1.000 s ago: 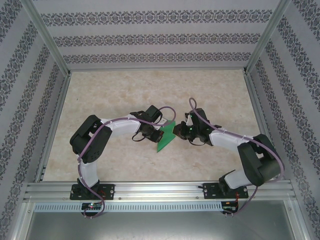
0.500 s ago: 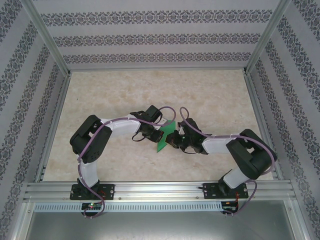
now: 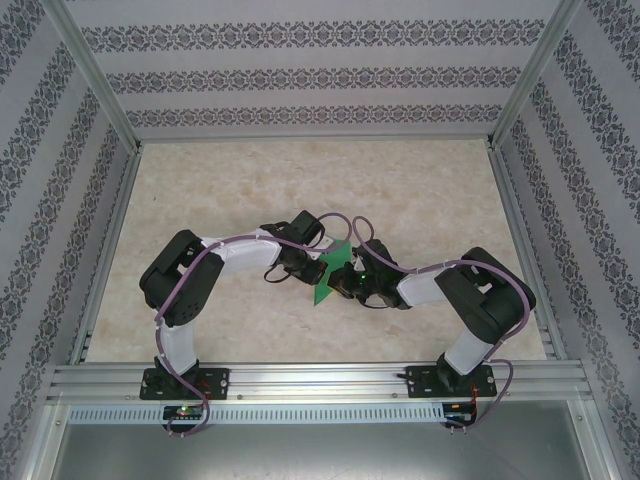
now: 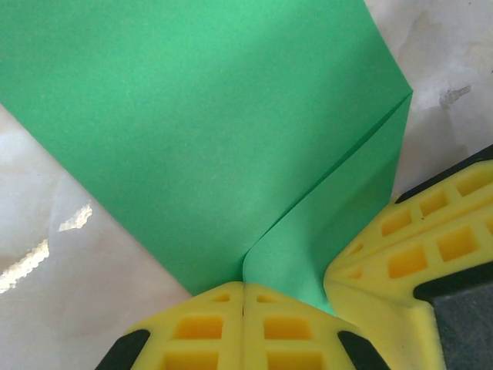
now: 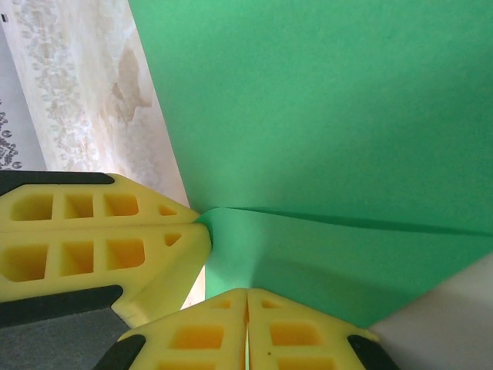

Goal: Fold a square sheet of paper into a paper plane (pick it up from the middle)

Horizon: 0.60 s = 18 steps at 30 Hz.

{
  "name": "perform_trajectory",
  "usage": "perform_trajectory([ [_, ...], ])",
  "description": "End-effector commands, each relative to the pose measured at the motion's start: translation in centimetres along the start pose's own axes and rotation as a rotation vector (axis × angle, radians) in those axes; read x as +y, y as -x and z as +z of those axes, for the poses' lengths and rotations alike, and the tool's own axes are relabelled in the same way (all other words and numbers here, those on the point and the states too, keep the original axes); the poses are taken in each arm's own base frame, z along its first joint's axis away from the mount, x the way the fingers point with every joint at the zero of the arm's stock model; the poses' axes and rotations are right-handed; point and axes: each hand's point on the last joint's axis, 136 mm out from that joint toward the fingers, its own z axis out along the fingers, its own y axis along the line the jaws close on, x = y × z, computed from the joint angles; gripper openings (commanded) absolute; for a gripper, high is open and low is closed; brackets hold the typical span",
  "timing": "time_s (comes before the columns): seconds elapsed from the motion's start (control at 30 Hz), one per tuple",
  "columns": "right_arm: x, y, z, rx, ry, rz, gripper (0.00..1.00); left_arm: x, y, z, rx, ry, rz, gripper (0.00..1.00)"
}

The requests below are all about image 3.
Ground green paper sheet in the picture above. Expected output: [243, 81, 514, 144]
[312, 238, 354, 307]

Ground grey metal shelf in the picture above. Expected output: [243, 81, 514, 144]
[47, 422, 614, 480]

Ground right gripper thin black cable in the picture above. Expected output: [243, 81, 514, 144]
[357, 293, 399, 310]

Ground gripper thin black cable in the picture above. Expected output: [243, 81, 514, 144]
[357, 293, 399, 310]
[262, 264, 301, 285]

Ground left gripper thin black cable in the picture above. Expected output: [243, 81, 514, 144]
[262, 264, 301, 285]

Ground long aluminium mounting rail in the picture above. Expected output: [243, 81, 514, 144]
[47, 360, 595, 404]

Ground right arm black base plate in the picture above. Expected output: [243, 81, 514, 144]
[405, 364, 497, 400]

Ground slotted grey cable duct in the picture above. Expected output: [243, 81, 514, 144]
[67, 402, 449, 425]

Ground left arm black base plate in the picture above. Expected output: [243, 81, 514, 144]
[140, 367, 231, 401]

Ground aluminium side rail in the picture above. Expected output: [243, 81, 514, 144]
[487, 142, 566, 361]
[69, 144, 146, 365]

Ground aluminium frame post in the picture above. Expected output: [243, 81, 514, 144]
[42, 0, 144, 151]
[485, 0, 587, 150]
[569, 397, 621, 480]
[19, 399, 71, 480]

